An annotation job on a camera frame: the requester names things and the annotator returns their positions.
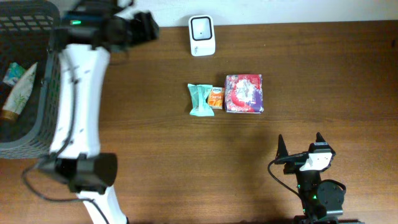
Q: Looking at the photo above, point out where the small teal tissue pack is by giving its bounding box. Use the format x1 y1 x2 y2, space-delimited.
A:
2 62 26 87

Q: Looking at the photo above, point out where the teal snack packet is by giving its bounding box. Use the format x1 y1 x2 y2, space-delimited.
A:
187 83 215 116

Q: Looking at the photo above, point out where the red purple pad package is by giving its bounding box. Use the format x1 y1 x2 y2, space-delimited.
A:
224 74 264 114

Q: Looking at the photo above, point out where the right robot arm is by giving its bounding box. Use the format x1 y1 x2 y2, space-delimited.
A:
270 133 346 223

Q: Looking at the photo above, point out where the dark grey plastic basket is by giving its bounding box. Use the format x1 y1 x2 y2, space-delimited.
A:
1 1 61 159

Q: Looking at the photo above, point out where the white barcode scanner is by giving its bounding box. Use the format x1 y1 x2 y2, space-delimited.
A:
188 15 216 57

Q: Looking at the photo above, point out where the white cream tube gold cap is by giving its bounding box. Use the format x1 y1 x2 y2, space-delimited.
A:
1 62 38 122

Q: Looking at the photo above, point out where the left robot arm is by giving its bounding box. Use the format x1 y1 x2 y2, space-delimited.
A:
35 1 159 223

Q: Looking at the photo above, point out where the small orange tissue pack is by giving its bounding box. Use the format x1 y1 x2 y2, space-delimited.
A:
207 87 224 110

